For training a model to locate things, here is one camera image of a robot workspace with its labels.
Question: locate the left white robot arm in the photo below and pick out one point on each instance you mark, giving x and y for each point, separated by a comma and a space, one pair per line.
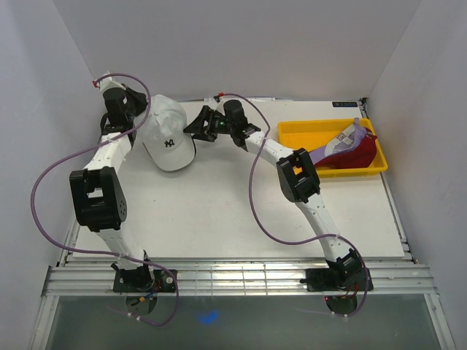
98, 198

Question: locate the aluminium frame rail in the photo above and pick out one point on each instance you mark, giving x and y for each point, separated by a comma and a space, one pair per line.
239, 279

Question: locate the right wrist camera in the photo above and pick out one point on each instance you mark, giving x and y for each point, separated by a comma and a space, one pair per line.
216, 101

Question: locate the white baseball cap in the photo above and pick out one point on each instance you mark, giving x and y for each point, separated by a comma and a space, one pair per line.
163, 135

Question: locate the lavender cap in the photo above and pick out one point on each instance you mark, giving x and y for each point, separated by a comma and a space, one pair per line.
346, 141

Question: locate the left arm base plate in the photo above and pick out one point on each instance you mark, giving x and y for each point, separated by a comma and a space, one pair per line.
162, 282

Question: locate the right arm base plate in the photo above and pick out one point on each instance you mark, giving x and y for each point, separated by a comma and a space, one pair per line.
327, 280

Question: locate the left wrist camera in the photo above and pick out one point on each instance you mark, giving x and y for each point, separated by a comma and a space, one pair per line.
107, 83

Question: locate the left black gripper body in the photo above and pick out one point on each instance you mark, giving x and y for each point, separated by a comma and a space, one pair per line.
130, 116

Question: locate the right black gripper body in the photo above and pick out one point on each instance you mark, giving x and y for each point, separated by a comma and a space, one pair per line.
218, 125

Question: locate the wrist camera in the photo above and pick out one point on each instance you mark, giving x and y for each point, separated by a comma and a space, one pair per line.
107, 83
216, 101

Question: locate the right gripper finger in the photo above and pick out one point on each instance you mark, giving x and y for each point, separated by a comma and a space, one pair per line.
201, 124
207, 137

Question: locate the red cap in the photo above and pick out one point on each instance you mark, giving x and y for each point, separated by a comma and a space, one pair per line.
361, 156

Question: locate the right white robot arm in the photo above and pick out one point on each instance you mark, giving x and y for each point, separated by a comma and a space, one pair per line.
299, 183

